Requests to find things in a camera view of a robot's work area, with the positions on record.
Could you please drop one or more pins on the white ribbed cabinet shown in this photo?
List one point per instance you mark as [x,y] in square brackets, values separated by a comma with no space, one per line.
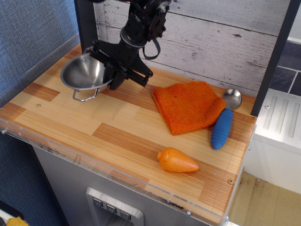
[274,153]

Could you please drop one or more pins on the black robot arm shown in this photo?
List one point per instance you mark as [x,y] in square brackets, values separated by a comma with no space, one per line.
[146,22]

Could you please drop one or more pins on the dark grey post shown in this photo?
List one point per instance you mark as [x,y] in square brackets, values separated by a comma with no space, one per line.
[276,54]
[85,15]

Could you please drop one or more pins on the orange plastic toy carrot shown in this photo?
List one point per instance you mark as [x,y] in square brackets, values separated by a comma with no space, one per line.
[173,160]

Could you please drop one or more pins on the clear acrylic table edge guard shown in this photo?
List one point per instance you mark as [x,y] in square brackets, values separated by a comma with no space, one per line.
[126,152]

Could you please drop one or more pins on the spoon with blue handle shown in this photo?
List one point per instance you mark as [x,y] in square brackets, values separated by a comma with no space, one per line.
[221,130]

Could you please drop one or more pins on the dark grey right post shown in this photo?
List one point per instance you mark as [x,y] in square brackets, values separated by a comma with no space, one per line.
[276,54]

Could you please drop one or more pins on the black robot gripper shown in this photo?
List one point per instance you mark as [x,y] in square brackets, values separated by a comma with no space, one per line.
[122,61]

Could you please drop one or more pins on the dark grey left post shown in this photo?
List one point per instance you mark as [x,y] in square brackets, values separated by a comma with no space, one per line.
[85,15]

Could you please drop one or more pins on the steel pan with wire handles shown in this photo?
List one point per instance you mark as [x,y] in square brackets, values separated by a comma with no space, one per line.
[85,73]

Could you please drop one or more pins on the orange knitted cloth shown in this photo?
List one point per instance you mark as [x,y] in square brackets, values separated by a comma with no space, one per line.
[188,107]

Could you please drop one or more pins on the grey dispenser button panel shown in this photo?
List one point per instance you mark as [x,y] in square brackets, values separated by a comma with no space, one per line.
[109,211]

